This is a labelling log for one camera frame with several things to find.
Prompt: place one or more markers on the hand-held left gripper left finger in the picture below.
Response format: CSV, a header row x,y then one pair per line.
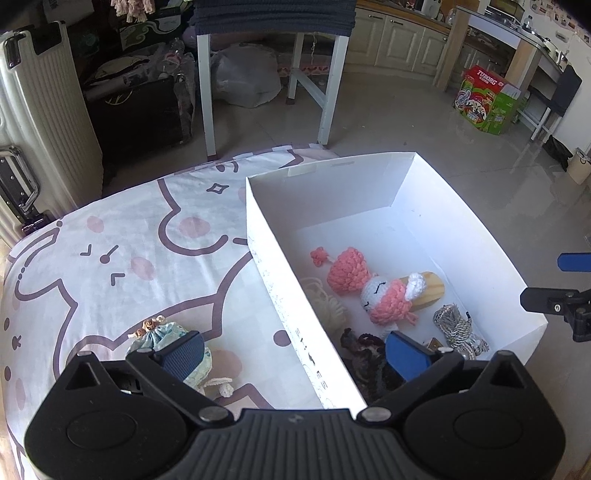
x,y
184,355

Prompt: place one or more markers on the pink crochet toy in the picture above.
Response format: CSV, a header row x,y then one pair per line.
x,y
346,272

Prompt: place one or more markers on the cream yarn bundle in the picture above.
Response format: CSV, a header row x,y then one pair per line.
x,y
330,309

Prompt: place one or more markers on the cream ribbed suitcase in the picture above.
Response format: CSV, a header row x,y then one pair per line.
x,y
46,115

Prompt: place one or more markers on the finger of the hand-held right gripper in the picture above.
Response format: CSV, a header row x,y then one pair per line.
x,y
549,300
575,261

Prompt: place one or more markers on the beige bin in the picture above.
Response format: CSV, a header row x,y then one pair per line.
x,y
579,166

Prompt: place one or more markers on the cream kitchen cabinet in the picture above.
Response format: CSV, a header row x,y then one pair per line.
x,y
401,41

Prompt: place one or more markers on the cartoon printed blanket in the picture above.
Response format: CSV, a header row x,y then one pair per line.
x,y
115,230

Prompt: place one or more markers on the clear plastic bag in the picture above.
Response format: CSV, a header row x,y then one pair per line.
x,y
244,76

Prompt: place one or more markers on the black bag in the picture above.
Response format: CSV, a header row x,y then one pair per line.
x,y
138,115

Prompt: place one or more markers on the dark blue knitted cushion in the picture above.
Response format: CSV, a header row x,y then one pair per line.
x,y
277,16

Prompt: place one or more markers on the pink floral storage box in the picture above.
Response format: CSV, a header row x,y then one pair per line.
x,y
304,70

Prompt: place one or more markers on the red and green carton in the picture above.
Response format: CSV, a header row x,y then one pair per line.
x,y
487,99

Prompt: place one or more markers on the wooden leg table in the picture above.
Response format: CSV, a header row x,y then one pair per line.
x,y
455,46

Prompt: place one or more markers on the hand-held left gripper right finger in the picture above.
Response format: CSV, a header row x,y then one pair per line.
x,y
406,357

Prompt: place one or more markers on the dark crochet piece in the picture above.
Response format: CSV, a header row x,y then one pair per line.
x,y
364,360

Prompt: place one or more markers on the white cardboard box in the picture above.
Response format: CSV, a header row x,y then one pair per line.
x,y
369,207

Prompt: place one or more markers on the black chair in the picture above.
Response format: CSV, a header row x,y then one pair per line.
x,y
565,90

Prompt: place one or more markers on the wooden block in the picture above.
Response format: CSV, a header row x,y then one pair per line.
x,y
429,290

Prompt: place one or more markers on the green patterned box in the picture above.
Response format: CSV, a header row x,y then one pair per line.
x,y
152,30

